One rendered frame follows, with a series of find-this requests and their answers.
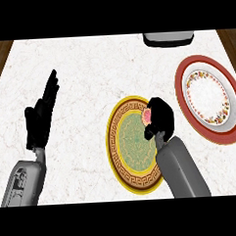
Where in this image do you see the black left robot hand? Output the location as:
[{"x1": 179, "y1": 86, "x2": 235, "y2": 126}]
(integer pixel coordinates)
[{"x1": 22, "y1": 69, "x2": 64, "y2": 151}]

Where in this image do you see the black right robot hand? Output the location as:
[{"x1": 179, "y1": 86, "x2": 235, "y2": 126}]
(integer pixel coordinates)
[{"x1": 141, "y1": 95, "x2": 177, "y2": 144}]

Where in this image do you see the pink cupcake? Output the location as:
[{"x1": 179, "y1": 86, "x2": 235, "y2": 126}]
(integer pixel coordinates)
[{"x1": 140, "y1": 108, "x2": 154, "y2": 126}]

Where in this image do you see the yellow green patterned plate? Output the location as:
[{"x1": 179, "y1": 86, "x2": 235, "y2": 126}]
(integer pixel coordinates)
[{"x1": 103, "y1": 93, "x2": 165, "y2": 197}]

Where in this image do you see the red rimmed white floral plate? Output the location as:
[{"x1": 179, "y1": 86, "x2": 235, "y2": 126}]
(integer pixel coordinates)
[{"x1": 172, "y1": 52, "x2": 236, "y2": 148}]

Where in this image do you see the grey appliance with dark base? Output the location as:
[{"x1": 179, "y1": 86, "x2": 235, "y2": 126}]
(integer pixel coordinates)
[{"x1": 142, "y1": 29, "x2": 196, "y2": 49}]

